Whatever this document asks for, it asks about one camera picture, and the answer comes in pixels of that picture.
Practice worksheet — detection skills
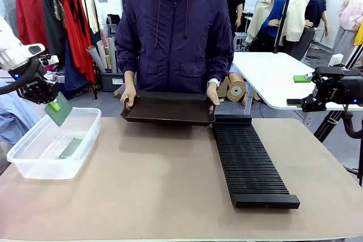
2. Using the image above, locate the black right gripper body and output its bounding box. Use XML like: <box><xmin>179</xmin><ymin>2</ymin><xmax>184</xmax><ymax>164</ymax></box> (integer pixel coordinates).
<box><xmin>319</xmin><ymin>77</ymin><xmax>358</xmax><ymax>105</ymax></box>

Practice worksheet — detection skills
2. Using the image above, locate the black light stand pole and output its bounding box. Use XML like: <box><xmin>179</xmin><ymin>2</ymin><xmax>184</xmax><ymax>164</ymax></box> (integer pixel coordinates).
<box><xmin>273</xmin><ymin>0</ymin><xmax>294</xmax><ymax>54</ymax></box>

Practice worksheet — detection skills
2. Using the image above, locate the small white box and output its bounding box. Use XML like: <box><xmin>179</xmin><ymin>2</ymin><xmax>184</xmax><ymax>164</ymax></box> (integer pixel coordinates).
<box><xmin>328</xmin><ymin>53</ymin><xmax>345</xmax><ymax>67</ymax></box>

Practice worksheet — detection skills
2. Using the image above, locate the light blue cloth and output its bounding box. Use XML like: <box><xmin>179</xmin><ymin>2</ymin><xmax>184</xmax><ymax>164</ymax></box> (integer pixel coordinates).
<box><xmin>0</xmin><ymin>79</ymin><xmax>38</xmax><ymax>145</ymax></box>

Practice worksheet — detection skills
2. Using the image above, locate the person's left forearm purple sleeve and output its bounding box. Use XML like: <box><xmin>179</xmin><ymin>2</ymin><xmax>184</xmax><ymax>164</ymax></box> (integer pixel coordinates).
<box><xmin>206</xmin><ymin>46</ymin><xmax>235</xmax><ymax>84</ymax></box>

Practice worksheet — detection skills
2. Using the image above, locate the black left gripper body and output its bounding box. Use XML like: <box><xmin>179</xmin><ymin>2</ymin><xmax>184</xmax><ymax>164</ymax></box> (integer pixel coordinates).
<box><xmin>17</xmin><ymin>76</ymin><xmax>58</xmax><ymax>104</ymax></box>

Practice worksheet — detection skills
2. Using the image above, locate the grey garment on hanger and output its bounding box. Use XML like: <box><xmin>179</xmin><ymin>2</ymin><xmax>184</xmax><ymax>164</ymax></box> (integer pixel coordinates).
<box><xmin>0</xmin><ymin>0</ymin><xmax>21</xmax><ymax>39</ymax></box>

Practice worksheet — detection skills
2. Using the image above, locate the beige paper roll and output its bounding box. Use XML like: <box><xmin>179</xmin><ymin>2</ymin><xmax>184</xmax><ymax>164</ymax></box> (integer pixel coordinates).
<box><xmin>107</xmin><ymin>36</ymin><xmax>118</xmax><ymax>73</ymax></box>

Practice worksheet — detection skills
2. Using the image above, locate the person's torso purple jacket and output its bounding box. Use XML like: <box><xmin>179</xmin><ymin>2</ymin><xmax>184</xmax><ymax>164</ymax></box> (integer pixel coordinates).
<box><xmin>115</xmin><ymin>0</ymin><xmax>235</xmax><ymax>95</ymax></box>

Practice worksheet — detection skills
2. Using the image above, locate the clear plastic box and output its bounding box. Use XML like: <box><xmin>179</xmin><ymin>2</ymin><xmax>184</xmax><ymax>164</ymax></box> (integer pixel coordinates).
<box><xmin>6</xmin><ymin>107</ymin><xmax>102</xmax><ymax>180</ymax></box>

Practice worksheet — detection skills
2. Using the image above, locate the background person in black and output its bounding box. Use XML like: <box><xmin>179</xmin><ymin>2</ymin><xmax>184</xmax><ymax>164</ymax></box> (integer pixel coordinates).
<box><xmin>215</xmin><ymin>0</ymin><xmax>244</xmax><ymax>39</ymax></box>

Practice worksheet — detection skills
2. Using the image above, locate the mannequin pink sweater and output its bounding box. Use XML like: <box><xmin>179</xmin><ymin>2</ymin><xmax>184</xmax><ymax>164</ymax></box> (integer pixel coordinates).
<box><xmin>334</xmin><ymin>0</ymin><xmax>363</xmax><ymax>57</ymax></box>

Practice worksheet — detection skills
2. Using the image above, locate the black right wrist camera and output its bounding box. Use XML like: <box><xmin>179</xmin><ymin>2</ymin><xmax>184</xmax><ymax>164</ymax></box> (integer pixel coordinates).
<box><xmin>314</xmin><ymin>66</ymin><xmax>345</xmax><ymax>78</ymax></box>

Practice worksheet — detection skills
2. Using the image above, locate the white plastic crate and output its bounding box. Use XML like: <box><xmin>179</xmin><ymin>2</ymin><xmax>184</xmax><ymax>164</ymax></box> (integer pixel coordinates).
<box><xmin>233</xmin><ymin>32</ymin><xmax>251</xmax><ymax>53</ymax></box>

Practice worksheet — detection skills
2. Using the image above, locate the person's right forearm purple sleeve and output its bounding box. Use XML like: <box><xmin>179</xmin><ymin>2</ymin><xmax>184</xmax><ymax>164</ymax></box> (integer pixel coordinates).
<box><xmin>115</xmin><ymin>49</ymin><xmax>140</xmax><ymax>90</ymax></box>

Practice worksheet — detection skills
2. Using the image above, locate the black slotted PCB rack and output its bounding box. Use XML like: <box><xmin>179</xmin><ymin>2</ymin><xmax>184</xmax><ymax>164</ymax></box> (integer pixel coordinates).
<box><xmin>212</xmin><ymin>114</ymin><xmax>301</xmax><ymax>209</ymax></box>

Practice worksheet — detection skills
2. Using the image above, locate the black garment on hanger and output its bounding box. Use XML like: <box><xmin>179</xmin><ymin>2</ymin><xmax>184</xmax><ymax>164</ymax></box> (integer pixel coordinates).
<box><xmin>41</xmin><ymin>0</ymin><xmax>67</xmax><ymax>70</ymax></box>

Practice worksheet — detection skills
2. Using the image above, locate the black clothes rack frame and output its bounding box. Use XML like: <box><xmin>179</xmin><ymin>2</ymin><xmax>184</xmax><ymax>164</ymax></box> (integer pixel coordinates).
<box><xmin>0</xmin><ymin>0</ymin><xmax>99</xmax><ymax>100</ymax></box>

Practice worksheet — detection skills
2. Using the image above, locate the cream garment on hanger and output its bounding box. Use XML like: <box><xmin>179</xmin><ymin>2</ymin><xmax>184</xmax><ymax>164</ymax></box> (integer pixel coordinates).
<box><xmin>83</xmin><ymin>0</ymin><xmax>100</xmax><ymax>35</ymax></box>

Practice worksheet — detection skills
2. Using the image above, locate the cardboard spool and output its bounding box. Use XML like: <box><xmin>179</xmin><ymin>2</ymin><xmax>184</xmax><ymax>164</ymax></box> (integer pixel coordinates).
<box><xmin>226</xmin><ymin>79</ymin><xmax>248</xmax><ymax>104</ymax></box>

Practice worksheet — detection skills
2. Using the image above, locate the white paper roll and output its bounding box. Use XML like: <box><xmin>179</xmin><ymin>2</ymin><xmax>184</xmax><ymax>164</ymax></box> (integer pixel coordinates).
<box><xmin>86</xmin><ymin>45</ymin><xmax>106</xmax><ymax>74</ymax></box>

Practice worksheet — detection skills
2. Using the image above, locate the black hose right arm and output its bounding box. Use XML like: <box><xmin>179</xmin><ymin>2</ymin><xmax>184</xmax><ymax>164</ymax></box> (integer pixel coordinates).
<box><xmin>342</xmin><ymin>104</ymin><xmax>363</xmax><ymax>141</ymax></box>

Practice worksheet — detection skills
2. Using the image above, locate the white table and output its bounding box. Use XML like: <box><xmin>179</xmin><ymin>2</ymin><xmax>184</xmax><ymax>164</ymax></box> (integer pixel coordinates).
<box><xmin>231</xmin><ymin>51</ymin><xmax>363</xmax><ymax>112</ymax></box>

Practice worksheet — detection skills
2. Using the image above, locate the long red dress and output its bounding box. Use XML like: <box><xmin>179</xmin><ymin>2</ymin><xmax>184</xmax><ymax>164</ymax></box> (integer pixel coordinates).
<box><xmin>60</xmin><ymin>0</ymin><xmax>96</xmax><ymax>83</ymax></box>

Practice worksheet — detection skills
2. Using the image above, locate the mannequin cream coat blue shirt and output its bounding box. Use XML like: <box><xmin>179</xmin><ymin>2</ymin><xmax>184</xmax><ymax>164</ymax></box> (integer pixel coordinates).
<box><xmin>245</xmin><ymin>0</ymin><xmax>293</xmax><ymax>45</ymax></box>

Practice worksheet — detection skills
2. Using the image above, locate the red dress on hanger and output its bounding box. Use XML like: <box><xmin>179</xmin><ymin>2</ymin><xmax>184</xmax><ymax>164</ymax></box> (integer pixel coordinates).
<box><xmin>15</xmin><ymin>0</ymin><xmax>49</xmax><ymax>53</ymax></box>

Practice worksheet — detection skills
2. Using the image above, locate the person's right hand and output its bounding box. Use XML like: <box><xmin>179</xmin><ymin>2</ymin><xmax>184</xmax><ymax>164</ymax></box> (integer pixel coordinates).
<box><xmin>120</xmin><ymin>84</ymin><xmax>138</xmax><ymax>111</ymax></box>

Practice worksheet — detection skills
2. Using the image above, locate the mannequin cream and navy top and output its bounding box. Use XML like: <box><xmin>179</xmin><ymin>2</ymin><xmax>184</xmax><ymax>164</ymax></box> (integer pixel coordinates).
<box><xmin>285</xmin><ymin>0</ymin><xmax>331</xmax><ymax>61</ymax></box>

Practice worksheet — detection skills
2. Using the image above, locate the person's left hand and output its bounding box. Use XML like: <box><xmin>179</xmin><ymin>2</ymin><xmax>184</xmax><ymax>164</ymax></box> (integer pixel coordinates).
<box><xmin>206</xmin><ymin>84</ymin><xmax>221</xmax><ymax>107</ymax></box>

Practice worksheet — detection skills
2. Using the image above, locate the black rectangular tray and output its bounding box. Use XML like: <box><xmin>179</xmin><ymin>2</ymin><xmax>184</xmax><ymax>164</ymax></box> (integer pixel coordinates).
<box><xmin>120</xmin><ymin>91</ymin><xmax>217</xmax><ymax>126</ymax></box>

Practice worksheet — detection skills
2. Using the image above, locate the green PCB board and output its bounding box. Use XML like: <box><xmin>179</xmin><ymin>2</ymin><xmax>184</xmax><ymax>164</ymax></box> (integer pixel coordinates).
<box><xmin>58</xmin><ymin>137</ymin><xmax>83</xmax><ymax>159</ymax></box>
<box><xmin>44</xmin><ymin>91</ymin><xmax>73</xmax><ymax>126</ymax></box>

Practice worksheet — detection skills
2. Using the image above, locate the dark grey storage bin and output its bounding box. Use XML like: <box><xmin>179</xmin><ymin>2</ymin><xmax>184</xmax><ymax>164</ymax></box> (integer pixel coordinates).
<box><xmin>100</xmin><ymin>71</ymin><xmax>126</xmax><ymax>94</ymax></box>

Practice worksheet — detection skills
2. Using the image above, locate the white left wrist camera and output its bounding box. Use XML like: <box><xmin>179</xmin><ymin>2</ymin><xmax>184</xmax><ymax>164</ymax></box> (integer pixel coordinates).
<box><xmin>38</xmin><ymin>54</ymin><xmax>60</xmax><ymax>66</ymax></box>

